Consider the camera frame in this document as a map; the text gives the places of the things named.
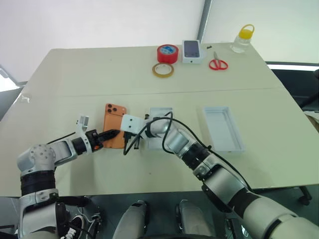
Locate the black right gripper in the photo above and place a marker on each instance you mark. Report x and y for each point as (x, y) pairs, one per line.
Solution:
(128, 137)

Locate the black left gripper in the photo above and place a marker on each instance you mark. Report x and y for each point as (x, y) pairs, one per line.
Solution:
(92, 141)

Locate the orange smartphone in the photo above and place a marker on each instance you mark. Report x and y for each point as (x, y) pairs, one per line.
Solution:
(113, 119)

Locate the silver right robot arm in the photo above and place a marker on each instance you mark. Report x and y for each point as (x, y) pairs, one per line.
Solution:
(219, 179)

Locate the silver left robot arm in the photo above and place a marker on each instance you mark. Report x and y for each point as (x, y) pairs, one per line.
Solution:
(40, 159)

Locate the white phone box base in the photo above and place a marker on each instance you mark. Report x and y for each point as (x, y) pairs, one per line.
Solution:
(160, 112)

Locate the white phone box lid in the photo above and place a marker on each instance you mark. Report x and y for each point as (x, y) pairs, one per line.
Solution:
(223, 128)

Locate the white printed phone box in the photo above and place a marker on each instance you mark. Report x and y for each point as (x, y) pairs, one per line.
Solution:
(191, 51)

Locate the clear jar yellow lid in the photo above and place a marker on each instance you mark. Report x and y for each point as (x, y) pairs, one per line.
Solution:
(243, 38)

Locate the clear tape roll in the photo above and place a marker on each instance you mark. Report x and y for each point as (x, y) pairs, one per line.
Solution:
(163, 70)

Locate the silver left robot leg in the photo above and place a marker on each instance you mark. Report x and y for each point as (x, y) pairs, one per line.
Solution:
(134, 220)

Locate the silver robot leg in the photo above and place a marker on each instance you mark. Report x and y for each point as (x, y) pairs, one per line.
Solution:
(134, 220)
(193, 220)

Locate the black white sneaker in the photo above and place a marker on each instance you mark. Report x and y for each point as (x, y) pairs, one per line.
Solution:
(74, 225)

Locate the red tape roll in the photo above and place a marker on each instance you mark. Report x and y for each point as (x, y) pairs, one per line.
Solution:
(167, 52)

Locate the silver right robot leg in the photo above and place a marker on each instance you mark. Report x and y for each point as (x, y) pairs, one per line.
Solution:
(193, 220)

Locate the grey metal stand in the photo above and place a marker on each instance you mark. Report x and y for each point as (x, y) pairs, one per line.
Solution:
(8, 79)

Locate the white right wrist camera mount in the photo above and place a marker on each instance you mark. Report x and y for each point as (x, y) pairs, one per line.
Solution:
(131, 124)

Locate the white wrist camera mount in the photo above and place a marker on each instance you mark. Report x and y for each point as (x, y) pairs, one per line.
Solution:
(83, 123)
(131, 124)

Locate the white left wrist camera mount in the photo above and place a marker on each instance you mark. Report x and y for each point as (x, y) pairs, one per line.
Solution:
(83, 123)

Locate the grey window frame post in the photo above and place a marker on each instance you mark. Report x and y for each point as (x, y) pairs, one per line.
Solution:
(205, 20)

